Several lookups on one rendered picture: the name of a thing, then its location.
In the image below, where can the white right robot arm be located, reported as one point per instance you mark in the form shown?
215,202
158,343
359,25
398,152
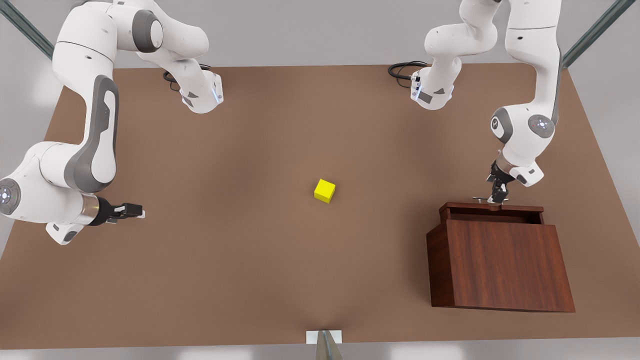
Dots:
85,150

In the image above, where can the dark wooden drawer cabinet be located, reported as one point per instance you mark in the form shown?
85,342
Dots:
505,265

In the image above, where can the silver frame post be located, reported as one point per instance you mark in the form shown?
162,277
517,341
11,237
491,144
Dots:
327,347
595,32
27,31

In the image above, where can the yellow cube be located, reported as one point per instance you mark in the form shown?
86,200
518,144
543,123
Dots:
324,191

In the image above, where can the white post foot plate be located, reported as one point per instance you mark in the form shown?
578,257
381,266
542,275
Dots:
311,337

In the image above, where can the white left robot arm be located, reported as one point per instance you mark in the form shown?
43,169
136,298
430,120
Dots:
530,75

